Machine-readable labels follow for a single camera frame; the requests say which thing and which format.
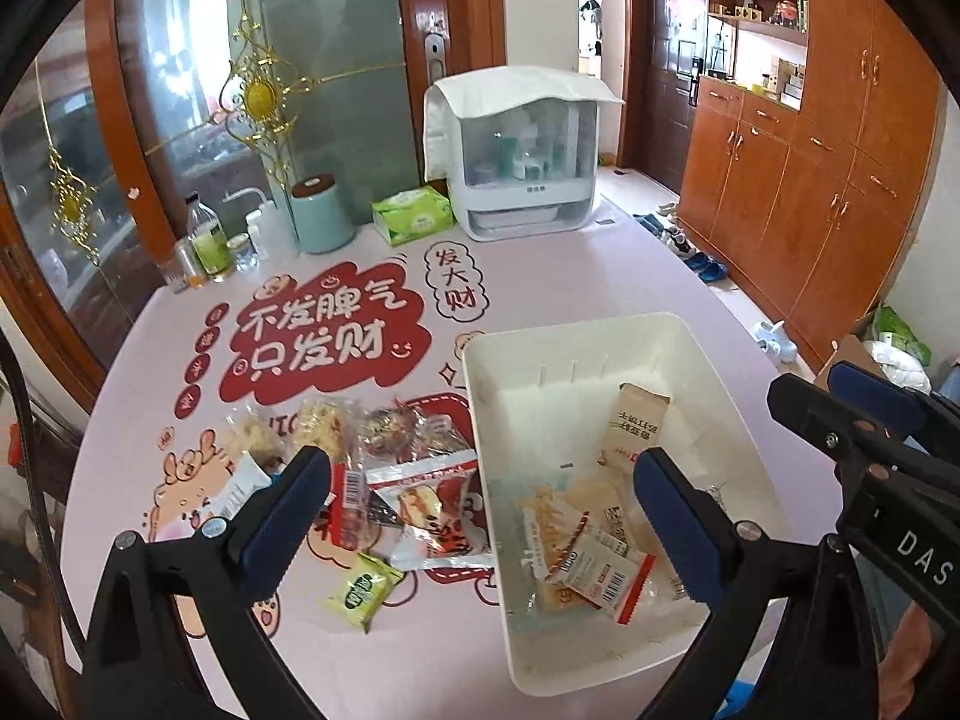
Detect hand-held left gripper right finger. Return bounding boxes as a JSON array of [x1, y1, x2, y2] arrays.
[[632, 447, 878, 720]]

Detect dark brown entrance door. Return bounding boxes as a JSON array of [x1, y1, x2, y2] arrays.
[[626, 0, 710, 192]]

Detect white slippers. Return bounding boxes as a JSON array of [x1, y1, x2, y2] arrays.
[[754, 321, 800, 361]]

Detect brown paper snack packet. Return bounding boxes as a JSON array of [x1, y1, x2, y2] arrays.
[[600, 382, 672, 475]]

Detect white and blue snack packet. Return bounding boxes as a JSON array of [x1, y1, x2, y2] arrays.
[[220, 454, 275, 520]]

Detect red white barcode packet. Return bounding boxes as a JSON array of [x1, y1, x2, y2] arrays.
[[330, 463, 380, 550]]

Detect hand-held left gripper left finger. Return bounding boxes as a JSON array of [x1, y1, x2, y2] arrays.
[[81, 445, 333, 720]]

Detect wooden wall cabinet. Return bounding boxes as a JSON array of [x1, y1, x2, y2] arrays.
[[679, 0, 946, 368]]

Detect large red meat snack packet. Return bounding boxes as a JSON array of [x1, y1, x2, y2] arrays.
[[365, 450, 497, 571]]

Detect green label glass bottle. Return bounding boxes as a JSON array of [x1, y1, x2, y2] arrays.
[[186, 195, 230, 282]]

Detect white orange barcode packet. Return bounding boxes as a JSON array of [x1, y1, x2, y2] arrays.
[[541, 532, 657, 625]]

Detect gold door ornament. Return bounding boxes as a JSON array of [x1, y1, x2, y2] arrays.
[[49, 150, 102, 263], [225, 7, 301, 166]]

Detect green and white bag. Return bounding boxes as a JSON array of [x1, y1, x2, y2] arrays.
[[874, 307, 931, 361]]

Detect white squeeze bottle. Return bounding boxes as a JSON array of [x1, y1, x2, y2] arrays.
[[246, 187, 297, 262]]

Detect white sterilizer cabinet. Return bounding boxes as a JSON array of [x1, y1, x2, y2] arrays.
[[422, 67, 626, 242]]

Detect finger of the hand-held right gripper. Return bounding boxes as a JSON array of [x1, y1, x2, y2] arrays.
[[829, 361, 960, 436], [766, 373, 931, 466]]

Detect white quilted cover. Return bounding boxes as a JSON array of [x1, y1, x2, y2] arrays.
[[422, 67, 626, 173]]

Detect green snack packet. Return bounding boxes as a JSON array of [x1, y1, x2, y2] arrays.
[[322, 553, 406, 635]]

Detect glass door with wooden frame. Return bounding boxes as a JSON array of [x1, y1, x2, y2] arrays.
[[86, 0, 496, 256]]

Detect printed pink table mat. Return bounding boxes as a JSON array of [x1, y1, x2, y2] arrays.
[[64, 195, 841, 720]]

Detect clear puffed rice packet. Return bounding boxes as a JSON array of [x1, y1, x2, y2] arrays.
[[296, 397, 355, 466]]

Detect pale orange cracker packet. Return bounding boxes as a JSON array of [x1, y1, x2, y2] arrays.
[[523, 484, 593, 578]]

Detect beige snack packet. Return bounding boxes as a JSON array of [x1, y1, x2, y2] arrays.
[[577, 480, 638, 541]]

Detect silver orange tin can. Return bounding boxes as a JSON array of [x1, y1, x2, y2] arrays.
[[176, 236, 205, 287]]

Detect pale yellow cracker packet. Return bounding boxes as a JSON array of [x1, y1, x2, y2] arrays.
[[225, 406, 290, 466]]

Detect white plastic bin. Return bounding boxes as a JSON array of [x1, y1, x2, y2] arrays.
[[461, 313, 788, 695]]

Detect cardboard box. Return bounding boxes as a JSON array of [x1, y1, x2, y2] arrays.
[[816, 307, 935, 395]]

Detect green tissue pack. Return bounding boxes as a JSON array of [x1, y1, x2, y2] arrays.
[[373, 186, 456, 247]]

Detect teal canister with brown lid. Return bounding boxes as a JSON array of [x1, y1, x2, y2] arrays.
[[290, 175, 356, 254]]

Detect red clear snack packet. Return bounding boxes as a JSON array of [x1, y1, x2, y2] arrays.
[[411, 416, 473, 458]]

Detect person's right forearm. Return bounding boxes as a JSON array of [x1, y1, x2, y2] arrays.
[[896, 604, 938, 720]]

